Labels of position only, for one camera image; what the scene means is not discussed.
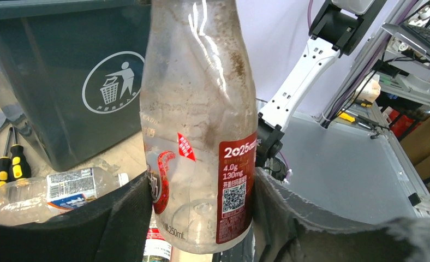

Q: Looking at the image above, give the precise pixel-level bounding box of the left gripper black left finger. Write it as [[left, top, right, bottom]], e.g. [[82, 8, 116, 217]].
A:
[[0, 174, 152, 261]]

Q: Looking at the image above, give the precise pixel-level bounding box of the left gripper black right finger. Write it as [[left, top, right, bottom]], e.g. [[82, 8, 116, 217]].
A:
[[253, 168, 430, 261]]

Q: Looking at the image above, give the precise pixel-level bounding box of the clear bottle white barcode label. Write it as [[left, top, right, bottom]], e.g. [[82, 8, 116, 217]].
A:
[[0, 166, 129, 226]]

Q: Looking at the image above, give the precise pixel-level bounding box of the milk tea bottle red label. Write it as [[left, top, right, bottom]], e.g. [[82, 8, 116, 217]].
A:
[[140, 1, 258, 254]]

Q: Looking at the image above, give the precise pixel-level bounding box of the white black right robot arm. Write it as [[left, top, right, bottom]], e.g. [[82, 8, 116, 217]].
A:
[[255, 1, 385, 182]]

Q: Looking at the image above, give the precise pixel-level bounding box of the dark green trash bin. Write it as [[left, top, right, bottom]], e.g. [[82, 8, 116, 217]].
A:
[[0, 1, 151, 171]]

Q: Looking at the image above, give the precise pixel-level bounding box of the small bottle red white label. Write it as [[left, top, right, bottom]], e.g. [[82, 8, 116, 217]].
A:
[[142, 214, 172, 262]]

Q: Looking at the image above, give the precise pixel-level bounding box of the yellow black screwdriver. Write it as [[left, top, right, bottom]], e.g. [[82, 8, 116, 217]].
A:
[[0, 127, 13, 186], [10, 127, 32, 181]]

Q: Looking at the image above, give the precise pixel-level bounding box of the grey laptop on shelf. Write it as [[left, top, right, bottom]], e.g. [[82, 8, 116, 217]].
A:
[[381, 23, 430, 61]]

